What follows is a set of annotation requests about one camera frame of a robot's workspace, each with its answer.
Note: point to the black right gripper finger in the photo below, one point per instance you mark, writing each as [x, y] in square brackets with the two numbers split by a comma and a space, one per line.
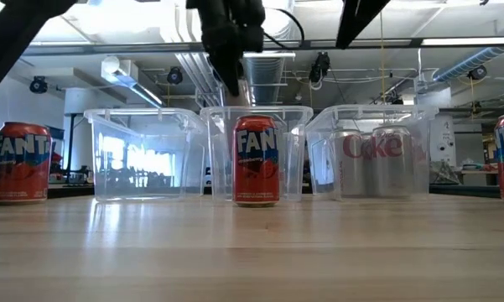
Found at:
[356, 17]

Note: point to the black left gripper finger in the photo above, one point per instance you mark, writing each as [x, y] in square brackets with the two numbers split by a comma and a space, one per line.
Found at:
[230, 67]

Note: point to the clear plastic bin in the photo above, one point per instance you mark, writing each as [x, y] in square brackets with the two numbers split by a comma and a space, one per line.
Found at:
[109, 168]
[423, 147]
[293, 168]

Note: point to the silver Diet Coke can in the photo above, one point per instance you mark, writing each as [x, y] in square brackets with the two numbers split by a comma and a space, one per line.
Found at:
[348, 176]
[392, 168]

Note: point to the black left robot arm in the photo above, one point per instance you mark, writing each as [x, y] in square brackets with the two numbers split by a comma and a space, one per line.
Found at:
[8, 42]

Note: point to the long white light tube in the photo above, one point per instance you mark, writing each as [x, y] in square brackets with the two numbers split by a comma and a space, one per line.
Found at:
[465, 41]

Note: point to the white lamp fixture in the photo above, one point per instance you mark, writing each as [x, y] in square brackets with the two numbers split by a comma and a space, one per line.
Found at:
[117, 69]

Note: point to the white pillar box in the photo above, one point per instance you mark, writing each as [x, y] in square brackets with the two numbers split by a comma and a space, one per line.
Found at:
[442, 138]

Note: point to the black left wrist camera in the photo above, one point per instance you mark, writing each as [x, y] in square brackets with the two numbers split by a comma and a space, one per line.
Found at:
[252, 38]

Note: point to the ribbed metal air duct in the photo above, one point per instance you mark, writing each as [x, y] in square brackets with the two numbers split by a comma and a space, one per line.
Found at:
[266, 79]

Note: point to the black hanging camera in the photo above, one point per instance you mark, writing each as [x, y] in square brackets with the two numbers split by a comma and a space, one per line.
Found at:
[38, 84]
[477, 72]
[175, 75]
[320, 67]

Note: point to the ribbed blue-grey air duct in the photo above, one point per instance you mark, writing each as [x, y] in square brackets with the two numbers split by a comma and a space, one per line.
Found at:
[465, 63]

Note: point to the black aluminium table frame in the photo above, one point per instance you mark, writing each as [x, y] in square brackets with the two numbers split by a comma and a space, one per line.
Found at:
[67, 191]

